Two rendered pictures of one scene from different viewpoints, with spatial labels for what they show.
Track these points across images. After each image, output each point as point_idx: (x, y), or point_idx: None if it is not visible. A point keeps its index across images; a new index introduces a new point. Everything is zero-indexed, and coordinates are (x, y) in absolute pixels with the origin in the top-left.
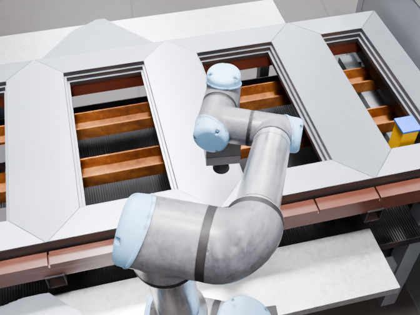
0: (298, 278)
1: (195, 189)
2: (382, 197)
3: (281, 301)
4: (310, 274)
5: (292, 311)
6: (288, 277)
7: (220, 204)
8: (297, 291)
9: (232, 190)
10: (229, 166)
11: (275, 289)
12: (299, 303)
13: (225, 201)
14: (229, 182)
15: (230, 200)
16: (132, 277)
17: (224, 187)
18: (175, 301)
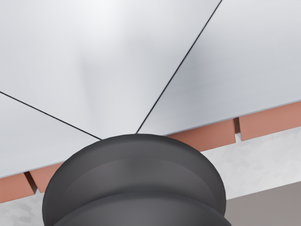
0: (273, 139)
1: (8, 52)
2: None
3: (234, 179)
4: (298, 131)
5: (247, 193)
6: (256, 139)
7: (132, 128)
8: (265, 162)
9: (184, 56)
10: (223, 208)
11: (229, 160)
12: (262, 180)
13: (150, 116)
14: (170, 10)
15: (170, 112)
16: None
17: (148, 38)
18: None
